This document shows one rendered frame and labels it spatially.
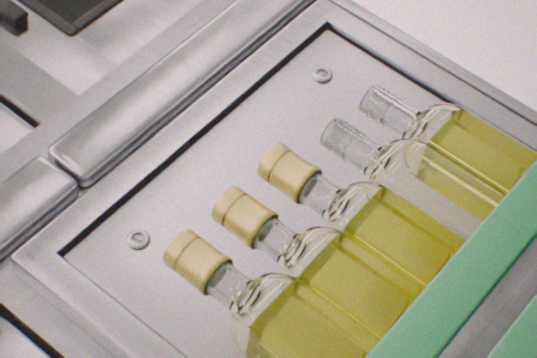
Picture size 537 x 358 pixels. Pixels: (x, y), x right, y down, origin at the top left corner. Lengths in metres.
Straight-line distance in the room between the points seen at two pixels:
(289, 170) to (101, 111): 0.29
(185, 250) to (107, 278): 0.17
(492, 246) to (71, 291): 0.41
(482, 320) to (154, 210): 0.43
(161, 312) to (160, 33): 0.37
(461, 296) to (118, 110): 0.52
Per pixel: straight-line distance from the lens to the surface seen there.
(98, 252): 0.99
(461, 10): 1.23
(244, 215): 0.84
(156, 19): 1.23
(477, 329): 0.67
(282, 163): 0.87
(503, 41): 1.21
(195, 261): 0.82
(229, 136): 1.07
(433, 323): 0.67
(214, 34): 1.16
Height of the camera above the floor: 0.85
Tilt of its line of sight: 20 degrees up
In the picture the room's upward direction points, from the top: 55 degrees counter-clockwise
